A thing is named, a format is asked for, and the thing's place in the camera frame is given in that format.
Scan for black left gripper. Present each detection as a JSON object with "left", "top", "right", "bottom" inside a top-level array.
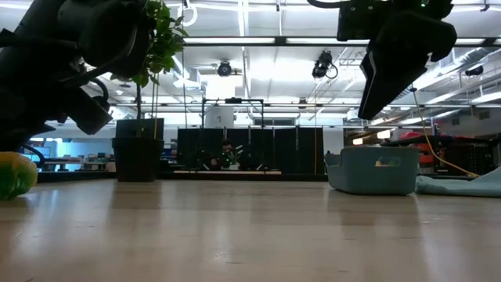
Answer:
[{"left": 0, "top": 66, "right": 85, "bottom": 154}]

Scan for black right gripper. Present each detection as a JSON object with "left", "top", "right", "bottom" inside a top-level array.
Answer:
[{"left": 357, "top": 10, "right": 458, "bottom": 121}]

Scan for yellow toy corn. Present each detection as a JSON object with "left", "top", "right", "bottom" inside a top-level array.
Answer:
[{"left": 0, "top": 151, "right": 39, "bottom": 202}]

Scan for teal plastic container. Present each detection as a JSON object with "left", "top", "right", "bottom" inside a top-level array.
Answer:
[{"left": 324, "top": 146, "right": 422, "bottom": 197}]

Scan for black box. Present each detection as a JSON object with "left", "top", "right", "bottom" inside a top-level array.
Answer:
[{"left": 115, "top": 117, "right": 166, "bottom": 139}]

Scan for black partition panels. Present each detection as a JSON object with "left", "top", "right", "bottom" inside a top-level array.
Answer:
[{"left": 176, "top": 125, "right": 326, "bottom": 175}]

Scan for black storage rack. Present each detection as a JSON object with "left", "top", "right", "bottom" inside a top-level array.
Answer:
[{"left": 385, "top": 135, "right": 501, "bottom": 178}]

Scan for teal cloth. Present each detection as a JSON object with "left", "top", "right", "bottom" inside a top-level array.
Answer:
[{"left": 414, "top": 165, "right": 501, "bottom": 198}]

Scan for green leafy plant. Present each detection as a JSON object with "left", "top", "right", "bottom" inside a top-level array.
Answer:
[{"left": 110, "top": 0, "right": 189, "bottom": 139}]

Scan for person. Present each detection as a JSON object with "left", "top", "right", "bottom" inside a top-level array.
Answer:
[{"left": 210, "top": 138, "right": 244, "bottom": 172}]

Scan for black hanging camera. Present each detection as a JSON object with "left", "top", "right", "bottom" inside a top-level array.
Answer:
[{"left": 311, "top": 49, "right": 339, "bottom": 80}]

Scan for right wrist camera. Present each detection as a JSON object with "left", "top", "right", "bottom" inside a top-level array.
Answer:
[{"left": 336, "top": 0, "right": 395, "bottom": 42}]

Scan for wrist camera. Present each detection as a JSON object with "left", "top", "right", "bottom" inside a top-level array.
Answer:
[
  {"left": 336, "top": 0, "right": 395, "bottom": 42},
  {"left": 64, "top": 86, "right": 114, "bottom": 136}
]

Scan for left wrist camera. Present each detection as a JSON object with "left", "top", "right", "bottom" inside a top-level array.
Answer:
[{"left": 64, "top": 86, "right": 114, "bottom": 136}]

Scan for yellow hanging cable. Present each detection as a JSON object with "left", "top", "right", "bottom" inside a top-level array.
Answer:
[{"left": 408, "top": 76, "right": 481, "bottom": 179}]

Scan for black aluminium table frame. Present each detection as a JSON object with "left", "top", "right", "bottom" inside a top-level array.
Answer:
[{"left": 37, "top": 168, "right": 330, "bottom": 183}]

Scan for round black ceiling camera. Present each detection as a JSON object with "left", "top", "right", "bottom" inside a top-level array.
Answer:
[{"left": 216, "top": 60, "right": 233, "bottom": 78}]

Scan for white hanging ring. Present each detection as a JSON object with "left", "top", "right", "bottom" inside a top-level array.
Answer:
[{"left": 177, "top": 0, "right": 200, "bottom": 28}]

